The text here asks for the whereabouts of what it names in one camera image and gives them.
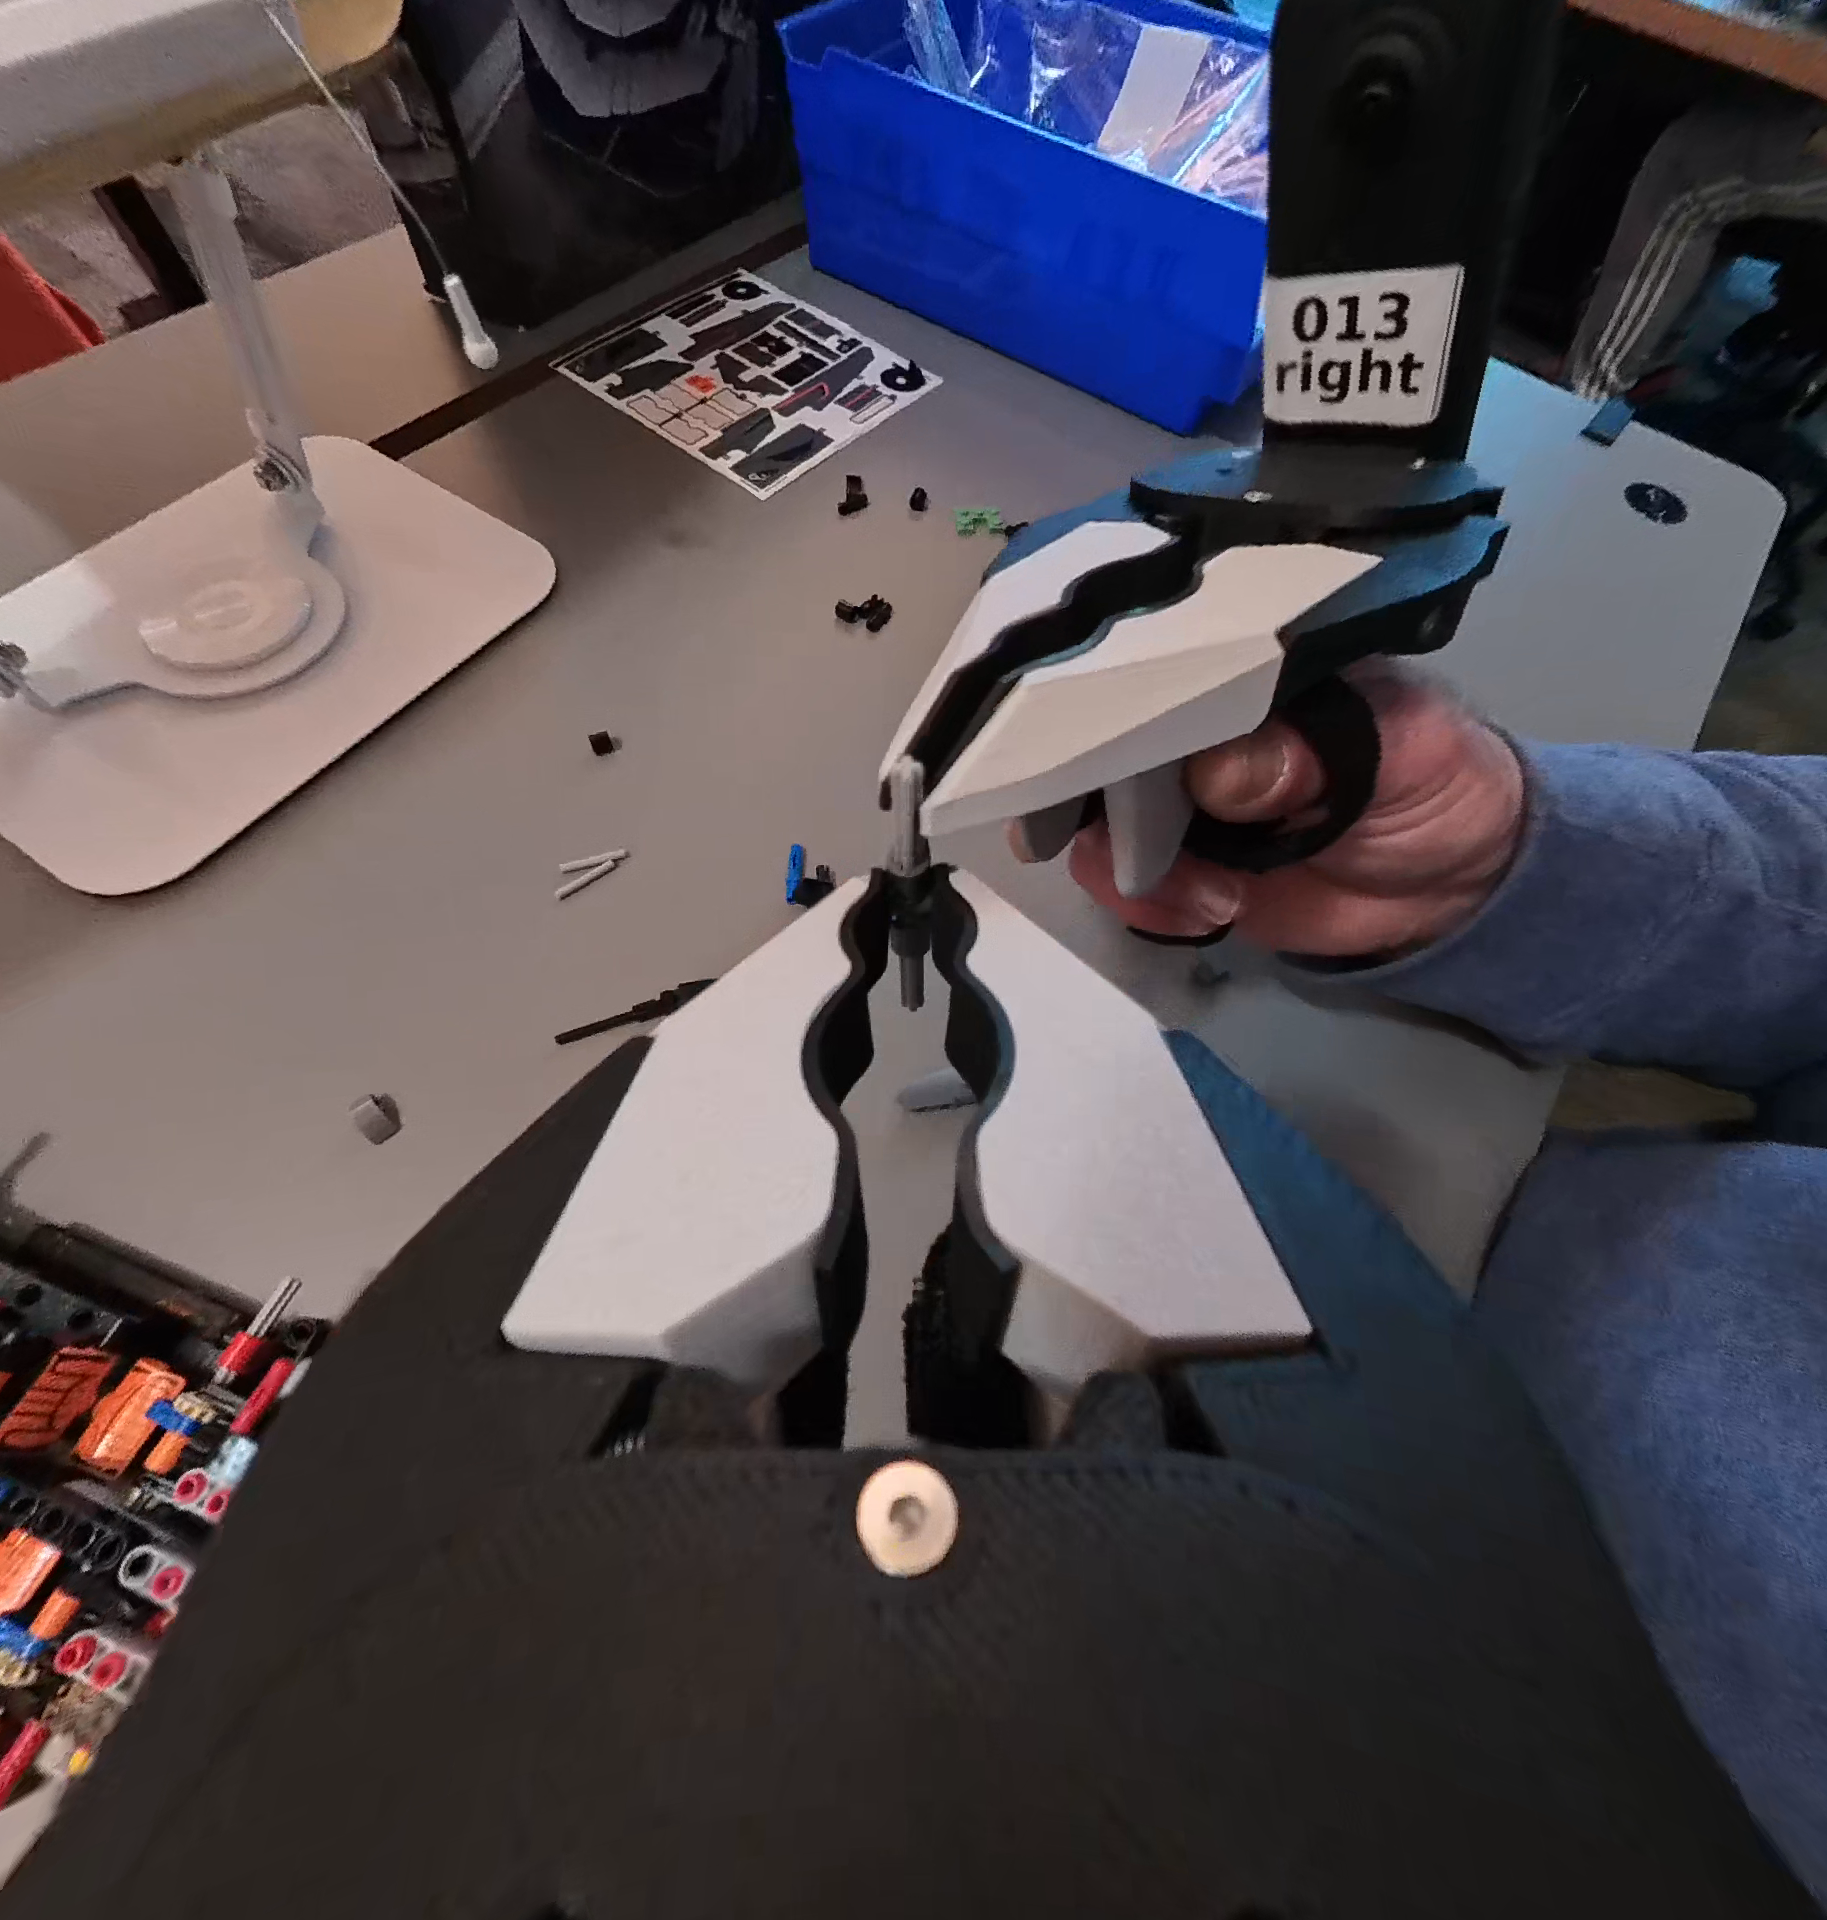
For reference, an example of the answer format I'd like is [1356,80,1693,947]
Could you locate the person's right hand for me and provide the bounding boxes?
[1069,689,1533,967]

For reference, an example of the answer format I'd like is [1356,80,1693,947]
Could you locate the person's right forearm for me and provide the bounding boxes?
[1376,742,1827,1104]

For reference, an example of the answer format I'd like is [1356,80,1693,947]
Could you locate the partly built lego model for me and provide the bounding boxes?
[0,1123,329,1825]

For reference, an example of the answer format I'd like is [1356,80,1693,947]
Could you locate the clear plastic parts bags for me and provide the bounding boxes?
[897,0,1274,195]

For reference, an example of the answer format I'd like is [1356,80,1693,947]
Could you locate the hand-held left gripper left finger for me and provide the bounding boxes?
[504,868,895,1448]

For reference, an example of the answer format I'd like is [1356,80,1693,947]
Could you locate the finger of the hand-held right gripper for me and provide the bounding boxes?
[914,545,1390,841]
[879,516,1204,803]

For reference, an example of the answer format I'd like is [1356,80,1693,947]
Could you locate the black striped jacket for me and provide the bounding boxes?
[1581,107,1827,406]

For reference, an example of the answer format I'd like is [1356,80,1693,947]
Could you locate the white book stand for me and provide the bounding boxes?
[0,0,560,898]

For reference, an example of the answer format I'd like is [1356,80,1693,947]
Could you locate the blue plastic bin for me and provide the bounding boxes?
[778,0,1274,437]

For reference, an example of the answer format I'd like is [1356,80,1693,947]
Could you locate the dark grey lego connector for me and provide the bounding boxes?
[879,861,937,1014]

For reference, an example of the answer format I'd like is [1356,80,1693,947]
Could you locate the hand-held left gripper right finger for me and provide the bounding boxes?
[908,868,1315,1448]

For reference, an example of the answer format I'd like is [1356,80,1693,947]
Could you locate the black lego axle with connector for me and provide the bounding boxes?
[557,977,718,1048]

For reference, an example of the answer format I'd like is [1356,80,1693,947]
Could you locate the lego sticker sheet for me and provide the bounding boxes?
[550,266,945,499]

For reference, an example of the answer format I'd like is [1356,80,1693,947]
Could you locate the red orange object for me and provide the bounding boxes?
[0,233,105,399]

